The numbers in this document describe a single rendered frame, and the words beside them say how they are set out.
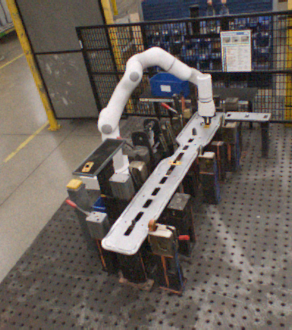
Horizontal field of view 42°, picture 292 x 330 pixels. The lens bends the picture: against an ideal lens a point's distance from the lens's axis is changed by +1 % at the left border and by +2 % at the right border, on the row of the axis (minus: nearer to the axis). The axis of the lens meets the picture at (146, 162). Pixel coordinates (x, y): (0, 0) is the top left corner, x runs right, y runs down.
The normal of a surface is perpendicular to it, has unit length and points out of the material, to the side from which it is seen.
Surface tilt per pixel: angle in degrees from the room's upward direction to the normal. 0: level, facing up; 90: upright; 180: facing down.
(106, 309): 0
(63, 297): 0
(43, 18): 91
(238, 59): 90
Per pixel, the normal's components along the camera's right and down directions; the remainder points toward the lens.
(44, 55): -0.34, 0.55
